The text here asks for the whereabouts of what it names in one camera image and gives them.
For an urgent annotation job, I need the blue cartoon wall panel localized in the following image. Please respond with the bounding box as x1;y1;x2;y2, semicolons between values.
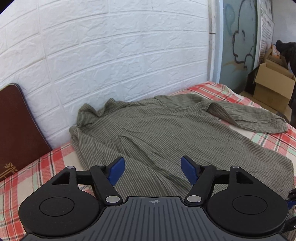
220;0;257;93

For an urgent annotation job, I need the olive striped shirt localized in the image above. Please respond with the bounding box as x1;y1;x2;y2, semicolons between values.
69;94;294;198

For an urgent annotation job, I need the black clothing pile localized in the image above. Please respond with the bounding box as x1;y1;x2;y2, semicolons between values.
275;40;296;75

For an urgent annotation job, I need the open cardboard box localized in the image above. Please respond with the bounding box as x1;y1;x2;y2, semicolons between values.
240;46;295;122

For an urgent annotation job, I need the white printed wall poster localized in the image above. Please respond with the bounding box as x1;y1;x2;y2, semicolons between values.
259;0;274;64

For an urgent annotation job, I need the dark red wooden headboard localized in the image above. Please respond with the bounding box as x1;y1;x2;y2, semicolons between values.
0;83;52;181

